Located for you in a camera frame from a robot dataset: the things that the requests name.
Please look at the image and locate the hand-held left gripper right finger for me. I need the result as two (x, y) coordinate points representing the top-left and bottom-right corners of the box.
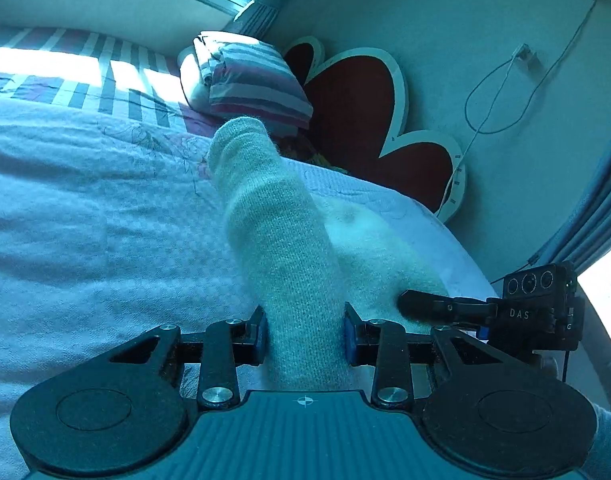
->
(343, 302), (506, 410)

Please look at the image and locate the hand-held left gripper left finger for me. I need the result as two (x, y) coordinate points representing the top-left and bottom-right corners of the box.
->
(108, 305), (267, 411)

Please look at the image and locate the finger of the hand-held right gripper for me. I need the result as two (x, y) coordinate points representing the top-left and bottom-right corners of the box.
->
(424, 289), (516, 326)

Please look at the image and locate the cream knitted sweater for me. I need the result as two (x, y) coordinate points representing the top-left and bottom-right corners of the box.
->
(207, 116), (452, 392)

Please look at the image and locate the person's right forearm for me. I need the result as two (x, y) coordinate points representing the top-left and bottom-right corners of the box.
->
(583, 404), (611, 480)

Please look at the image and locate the bright side window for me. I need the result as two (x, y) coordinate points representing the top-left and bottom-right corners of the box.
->
(575, 245), (611, 368)

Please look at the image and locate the blue side curtain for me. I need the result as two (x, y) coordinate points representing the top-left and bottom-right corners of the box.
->
(528, 117), (611, 281)

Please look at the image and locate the dark floral pillow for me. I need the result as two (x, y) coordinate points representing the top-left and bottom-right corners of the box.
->
(280, 132), (353, 175)

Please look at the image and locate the floral bed blanket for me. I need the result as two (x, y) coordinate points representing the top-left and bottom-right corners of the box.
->
(0, 95), (499, 480)

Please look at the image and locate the red heart-shaped headboard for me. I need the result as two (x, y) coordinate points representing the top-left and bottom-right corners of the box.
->
(280, 36), (469, 224)

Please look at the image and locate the striped folded pillow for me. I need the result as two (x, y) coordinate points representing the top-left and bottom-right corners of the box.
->
(178, 31), (315, 137)

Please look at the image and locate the striped bed sheet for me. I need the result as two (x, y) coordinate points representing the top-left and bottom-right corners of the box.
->
(0, 26), (221, 137)

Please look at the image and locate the tied blue curtain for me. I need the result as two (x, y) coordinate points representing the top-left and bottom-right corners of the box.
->
(223, 0), (309, 43)

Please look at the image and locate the white wall cable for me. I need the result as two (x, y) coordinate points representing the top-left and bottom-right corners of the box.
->
(464, 0), (599, 213)

